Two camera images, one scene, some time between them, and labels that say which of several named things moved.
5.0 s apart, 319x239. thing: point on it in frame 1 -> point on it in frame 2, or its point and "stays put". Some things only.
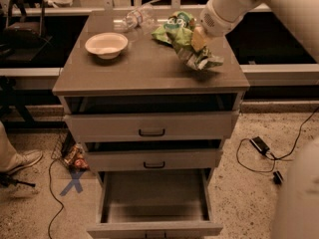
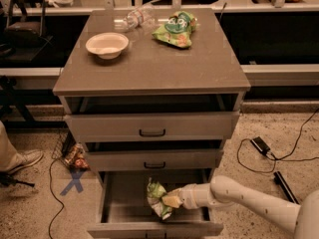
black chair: (24, 37) stays put
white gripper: (215, 23) -> (188, 196)
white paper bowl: (107, 46) stays put
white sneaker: (28, 158) stays put
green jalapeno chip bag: (181, 41) -> (156, 190)
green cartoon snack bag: (179, 19) stays put
